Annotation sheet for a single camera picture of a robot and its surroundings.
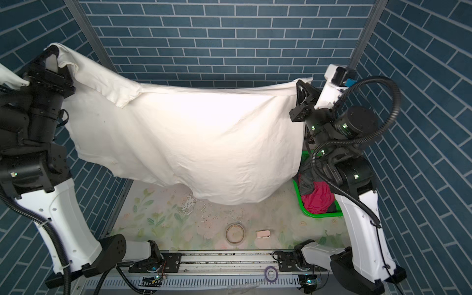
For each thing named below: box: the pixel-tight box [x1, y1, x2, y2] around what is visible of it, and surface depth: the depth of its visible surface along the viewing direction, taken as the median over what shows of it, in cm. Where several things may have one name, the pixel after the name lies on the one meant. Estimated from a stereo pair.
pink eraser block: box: [255, 229, 272, 239], surface depth 82 cm
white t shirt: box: [0, 43, 313, 206], surface depth 52 cm
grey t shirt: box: [291, 158, 326, 197], surface depth 86 cm
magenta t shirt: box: [301, 181, 335, 215], surface depth 84 cm
